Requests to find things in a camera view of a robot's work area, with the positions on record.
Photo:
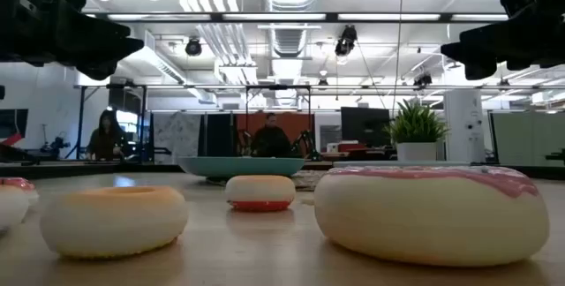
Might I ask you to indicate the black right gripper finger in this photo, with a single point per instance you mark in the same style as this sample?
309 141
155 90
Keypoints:
481 71
494 43

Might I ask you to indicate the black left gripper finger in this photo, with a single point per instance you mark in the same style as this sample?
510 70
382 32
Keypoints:
100 70
97 41

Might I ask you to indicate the small pink frosted donut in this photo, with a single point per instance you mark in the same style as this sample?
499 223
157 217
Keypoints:
20 184

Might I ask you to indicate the small cream yellow donut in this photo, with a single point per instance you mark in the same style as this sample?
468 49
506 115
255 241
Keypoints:
115 224

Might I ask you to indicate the large pink frosted donut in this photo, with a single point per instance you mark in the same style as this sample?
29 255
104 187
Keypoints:
428 220

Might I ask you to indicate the small blue frosted donut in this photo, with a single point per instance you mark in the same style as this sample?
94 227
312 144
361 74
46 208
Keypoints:
11 208

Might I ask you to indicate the small red frosted donut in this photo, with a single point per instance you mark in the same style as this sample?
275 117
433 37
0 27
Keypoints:
260 191

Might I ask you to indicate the white square column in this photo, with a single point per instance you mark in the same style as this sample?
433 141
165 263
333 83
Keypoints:
464 122

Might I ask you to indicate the person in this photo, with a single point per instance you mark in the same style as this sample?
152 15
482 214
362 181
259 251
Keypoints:
270 140
106 138

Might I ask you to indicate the green artificial plant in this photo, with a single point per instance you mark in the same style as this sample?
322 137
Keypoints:
417 122

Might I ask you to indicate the white plant pot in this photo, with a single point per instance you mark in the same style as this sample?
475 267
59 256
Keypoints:
416 151

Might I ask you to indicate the black monitor screen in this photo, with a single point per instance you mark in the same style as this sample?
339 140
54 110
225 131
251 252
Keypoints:
364 125

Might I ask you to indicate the red box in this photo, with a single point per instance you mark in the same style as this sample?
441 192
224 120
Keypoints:
351 147

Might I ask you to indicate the teal round plate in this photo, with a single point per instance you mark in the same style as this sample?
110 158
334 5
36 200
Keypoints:
240 167

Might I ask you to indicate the green partition wall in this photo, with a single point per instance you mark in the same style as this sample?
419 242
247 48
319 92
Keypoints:
527 138

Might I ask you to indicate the black ceiling camera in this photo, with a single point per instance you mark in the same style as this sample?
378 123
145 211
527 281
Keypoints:
193 47
345 41

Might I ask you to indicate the black aluminium table frame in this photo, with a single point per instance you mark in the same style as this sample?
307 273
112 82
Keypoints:
88 169

